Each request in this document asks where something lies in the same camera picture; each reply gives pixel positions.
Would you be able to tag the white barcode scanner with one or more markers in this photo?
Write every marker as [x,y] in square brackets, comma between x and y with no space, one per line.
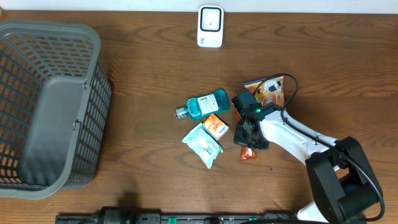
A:
[210,26]

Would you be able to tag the orange small box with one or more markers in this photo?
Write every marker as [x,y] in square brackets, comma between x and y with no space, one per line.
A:
[215,127]

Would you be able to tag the yellow snack chips bag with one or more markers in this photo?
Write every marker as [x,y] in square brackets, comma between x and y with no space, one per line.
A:
[271,91]

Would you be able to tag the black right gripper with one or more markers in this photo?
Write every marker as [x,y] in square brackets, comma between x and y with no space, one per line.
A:
[261,145]

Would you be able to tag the grey plastic mesh basket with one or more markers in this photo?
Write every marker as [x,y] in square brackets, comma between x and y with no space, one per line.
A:
[55,99]

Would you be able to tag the red snack bar wrapper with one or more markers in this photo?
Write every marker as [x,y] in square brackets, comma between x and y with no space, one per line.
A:
[247,153]

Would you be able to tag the light blue candy packet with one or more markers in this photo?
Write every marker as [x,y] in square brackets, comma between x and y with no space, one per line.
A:
[203,144]

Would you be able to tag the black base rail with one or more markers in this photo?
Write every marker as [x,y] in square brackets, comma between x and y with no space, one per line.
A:
[124,216]

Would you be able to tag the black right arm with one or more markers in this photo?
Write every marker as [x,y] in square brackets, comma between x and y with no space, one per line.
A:
[342,180]

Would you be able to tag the teal mouthwash bottle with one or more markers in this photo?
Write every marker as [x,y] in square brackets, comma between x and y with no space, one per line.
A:
[197,108]

